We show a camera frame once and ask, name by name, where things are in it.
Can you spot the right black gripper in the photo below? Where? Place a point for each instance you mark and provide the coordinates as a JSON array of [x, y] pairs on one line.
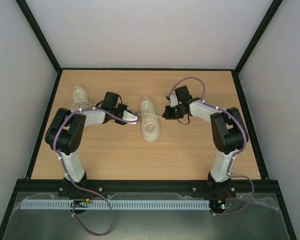
[[169, 112]]

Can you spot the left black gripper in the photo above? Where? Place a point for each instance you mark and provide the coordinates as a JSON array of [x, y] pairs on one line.
[[122, 105]]

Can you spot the white lace sneaker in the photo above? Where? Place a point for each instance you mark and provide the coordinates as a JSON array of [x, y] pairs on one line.
[[150, 120], [79, 99]]

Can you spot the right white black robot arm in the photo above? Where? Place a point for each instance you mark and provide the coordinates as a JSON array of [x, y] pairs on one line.
[[229, 134]]

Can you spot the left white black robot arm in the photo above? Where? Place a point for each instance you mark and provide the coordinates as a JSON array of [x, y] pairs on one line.
[[65, 132]]

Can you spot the white lace sneaker tied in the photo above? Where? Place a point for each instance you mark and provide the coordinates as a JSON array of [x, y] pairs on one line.
[[79, 99]]

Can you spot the left controller board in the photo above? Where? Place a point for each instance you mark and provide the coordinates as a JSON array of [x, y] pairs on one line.
[[80, 203]]

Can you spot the controller board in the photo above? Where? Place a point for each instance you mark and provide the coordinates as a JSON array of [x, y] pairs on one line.
[[80, 203], [220, 204]]

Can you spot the right controller board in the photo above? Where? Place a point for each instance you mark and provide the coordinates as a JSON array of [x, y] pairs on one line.
[[220, 204]]

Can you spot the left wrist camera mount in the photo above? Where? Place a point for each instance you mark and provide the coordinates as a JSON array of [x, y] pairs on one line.
[[129, 118]]

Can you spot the black aluminium frame rail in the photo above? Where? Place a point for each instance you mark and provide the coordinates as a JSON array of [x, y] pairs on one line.
[[148, 186]]

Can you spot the light blue slotted cable duct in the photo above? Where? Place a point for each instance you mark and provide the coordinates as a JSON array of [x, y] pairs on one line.
[[54, 204]]

